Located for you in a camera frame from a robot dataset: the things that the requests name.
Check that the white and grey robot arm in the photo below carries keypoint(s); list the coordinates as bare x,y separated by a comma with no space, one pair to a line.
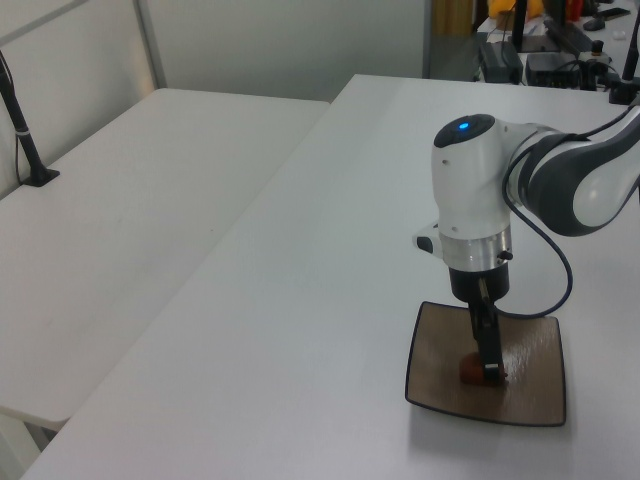
465,185

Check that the black pole stand with base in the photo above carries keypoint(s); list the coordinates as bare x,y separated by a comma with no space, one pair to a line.
22,135

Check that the yellow plush toy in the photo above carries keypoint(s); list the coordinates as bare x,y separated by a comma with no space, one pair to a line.
502,6

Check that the black clamp stand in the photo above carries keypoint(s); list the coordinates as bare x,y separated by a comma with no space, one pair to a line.
625,85

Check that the black monitor pole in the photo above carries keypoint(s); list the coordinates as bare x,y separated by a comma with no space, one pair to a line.
519,25

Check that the black computer mouse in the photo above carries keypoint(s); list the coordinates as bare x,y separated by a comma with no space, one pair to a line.
595,23

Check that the grey partition frame post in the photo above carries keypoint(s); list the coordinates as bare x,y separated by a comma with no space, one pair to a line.
150,45

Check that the black electronics box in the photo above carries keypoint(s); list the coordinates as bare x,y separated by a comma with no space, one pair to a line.
552,70

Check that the black power supply box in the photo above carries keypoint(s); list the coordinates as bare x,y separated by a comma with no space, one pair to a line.
497,60

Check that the square brown ceramic plate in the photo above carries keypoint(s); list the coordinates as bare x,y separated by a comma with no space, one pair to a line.
440,360

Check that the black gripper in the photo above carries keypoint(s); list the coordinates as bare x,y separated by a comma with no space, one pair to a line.
465,285

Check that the small round red-brown food item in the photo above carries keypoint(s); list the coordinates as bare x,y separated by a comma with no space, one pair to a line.
470,372

